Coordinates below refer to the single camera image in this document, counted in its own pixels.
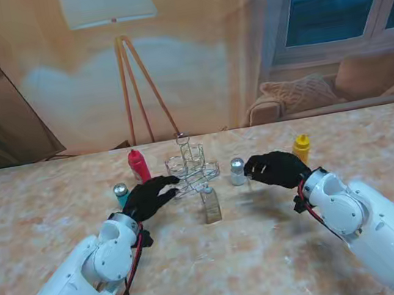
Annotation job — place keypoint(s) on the beige sofa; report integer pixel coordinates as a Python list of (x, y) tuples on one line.
[(266, 111)]

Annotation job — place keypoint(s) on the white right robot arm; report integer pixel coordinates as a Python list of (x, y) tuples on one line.
[(380, 231)]

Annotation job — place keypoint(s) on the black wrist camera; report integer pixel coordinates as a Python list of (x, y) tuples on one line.
[(299, 205), (146, 239)]

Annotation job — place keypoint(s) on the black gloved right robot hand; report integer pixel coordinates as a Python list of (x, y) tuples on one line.
[(282, 170)]

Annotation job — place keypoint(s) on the red ketchup squeeze bottle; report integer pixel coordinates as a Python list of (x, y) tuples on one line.
[(139, 167)]

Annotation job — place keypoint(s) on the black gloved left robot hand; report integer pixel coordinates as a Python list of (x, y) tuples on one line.
[(145, 199)]

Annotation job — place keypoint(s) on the knitted beige cushion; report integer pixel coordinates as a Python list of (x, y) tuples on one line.
[(296, 93)]

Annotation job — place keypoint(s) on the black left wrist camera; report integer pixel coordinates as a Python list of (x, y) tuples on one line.
[(146, 239)]

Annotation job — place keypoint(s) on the teal shaker with silver cap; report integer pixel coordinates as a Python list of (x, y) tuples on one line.
[(121, 197)]

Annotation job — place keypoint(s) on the yellow mustard squeeze bottle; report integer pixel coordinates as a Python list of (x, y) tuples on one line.
[(302, 150)]

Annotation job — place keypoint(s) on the white shaker with silver cap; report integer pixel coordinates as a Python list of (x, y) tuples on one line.
[(237, 175)]

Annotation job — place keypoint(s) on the clear olive oil bottle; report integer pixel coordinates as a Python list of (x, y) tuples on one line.
[(211, 206)]

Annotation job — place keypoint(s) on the tripod floor lamp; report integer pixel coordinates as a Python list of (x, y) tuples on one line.
[(106, 1)]

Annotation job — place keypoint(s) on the plain tan cushion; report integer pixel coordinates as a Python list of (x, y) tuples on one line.
[(371, 73)]

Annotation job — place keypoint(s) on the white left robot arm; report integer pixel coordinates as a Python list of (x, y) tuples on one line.
[(74, 292)]

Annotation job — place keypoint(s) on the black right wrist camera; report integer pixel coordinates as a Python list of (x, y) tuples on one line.
[(299, 205)]

